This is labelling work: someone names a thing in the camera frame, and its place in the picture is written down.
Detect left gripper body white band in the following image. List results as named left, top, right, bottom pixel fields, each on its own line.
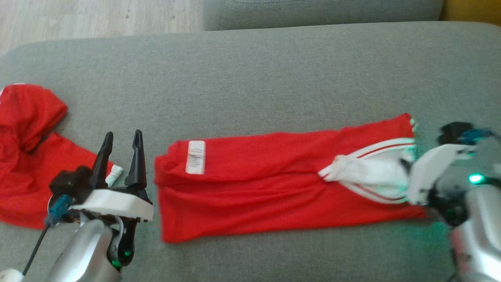
left=70, top=189, right=154, bottom=271

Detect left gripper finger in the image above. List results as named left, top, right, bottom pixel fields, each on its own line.
left=124, top=129, right=147, bottom=188
left=91, top=132, right=114, bottom=188

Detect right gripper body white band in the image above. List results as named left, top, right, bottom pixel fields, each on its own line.
left=407, top=143, right=476, bottom=228

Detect red shorts with white stripes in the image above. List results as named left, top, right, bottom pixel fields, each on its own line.
left=154, top=113, right=427, bottom=244

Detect plain red mesh garment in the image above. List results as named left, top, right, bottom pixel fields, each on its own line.
left=0, top=83, right=124, bottom=230

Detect large yellow sofa back cushion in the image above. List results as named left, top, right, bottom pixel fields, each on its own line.
left=440, top=0, right=501, bottom=23

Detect grey sofa seat cushion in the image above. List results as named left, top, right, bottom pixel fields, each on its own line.
left=203, top=0, right=443, bottom=31

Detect left cable with blue connector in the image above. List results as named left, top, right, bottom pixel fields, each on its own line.
left=22, top=195, right=74, bottom=277

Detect cable with blue connector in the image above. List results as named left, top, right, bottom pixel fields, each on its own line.
left=22, top=195, right=74, bottom=277
left=462, top=128, right=494, bottom=143

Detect right cable with blue connector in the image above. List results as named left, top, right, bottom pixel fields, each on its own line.
left=462, top=128, right=494, bottom=143

